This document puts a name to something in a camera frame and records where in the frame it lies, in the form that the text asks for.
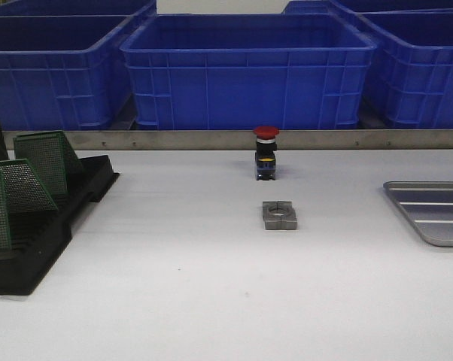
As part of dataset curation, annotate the black slotted board rack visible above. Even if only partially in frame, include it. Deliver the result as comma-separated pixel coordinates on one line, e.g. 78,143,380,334
0,124,118,296

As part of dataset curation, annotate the silver metal tray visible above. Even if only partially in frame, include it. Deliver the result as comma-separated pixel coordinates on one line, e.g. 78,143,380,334
383,181,453,247

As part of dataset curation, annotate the red emergency stop button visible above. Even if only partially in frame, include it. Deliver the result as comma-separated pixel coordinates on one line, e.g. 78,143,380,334
254,126,280,181

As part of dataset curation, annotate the grey metal clamp block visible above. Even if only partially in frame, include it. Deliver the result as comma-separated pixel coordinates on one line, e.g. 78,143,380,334
262,201,298,230

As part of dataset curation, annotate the blue centre plastic crate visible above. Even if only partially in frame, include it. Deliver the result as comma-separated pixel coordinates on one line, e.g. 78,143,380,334
121,14,376,131

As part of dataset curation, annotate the blue plastic crate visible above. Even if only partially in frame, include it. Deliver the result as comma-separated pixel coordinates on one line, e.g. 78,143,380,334
121,14,376,131
358,12,453,129
0,15,134,130

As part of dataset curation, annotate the blue far right crate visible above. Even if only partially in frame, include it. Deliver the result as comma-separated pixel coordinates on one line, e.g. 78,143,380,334
282,0,453,14

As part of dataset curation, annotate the blue left plastic crate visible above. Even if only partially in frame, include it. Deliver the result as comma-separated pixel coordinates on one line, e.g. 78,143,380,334
0,15,134,130

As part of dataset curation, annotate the blue right plastic crate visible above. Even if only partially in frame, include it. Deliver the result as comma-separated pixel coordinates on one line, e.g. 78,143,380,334
358,12,453,129

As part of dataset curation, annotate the blue far left crate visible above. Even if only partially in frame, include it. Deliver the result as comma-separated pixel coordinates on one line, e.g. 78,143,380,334
0,0,157,17

